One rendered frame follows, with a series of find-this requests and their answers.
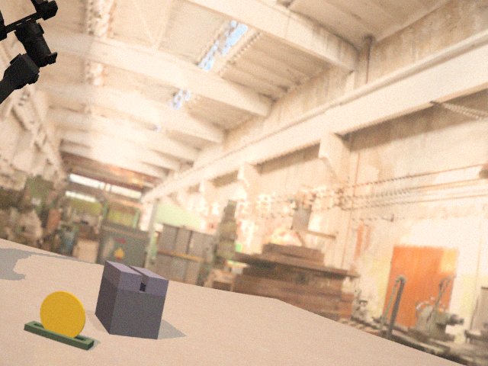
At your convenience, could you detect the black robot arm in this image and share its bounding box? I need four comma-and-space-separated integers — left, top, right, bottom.
0, 40, 57, 104

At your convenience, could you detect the dark green slotted holder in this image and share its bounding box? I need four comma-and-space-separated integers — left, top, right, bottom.
24, 321, 95, 351

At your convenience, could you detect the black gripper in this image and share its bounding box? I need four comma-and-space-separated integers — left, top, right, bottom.
0, 0, 58, 50

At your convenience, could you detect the gold coin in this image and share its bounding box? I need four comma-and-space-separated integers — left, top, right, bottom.
40, 291, 86, 338

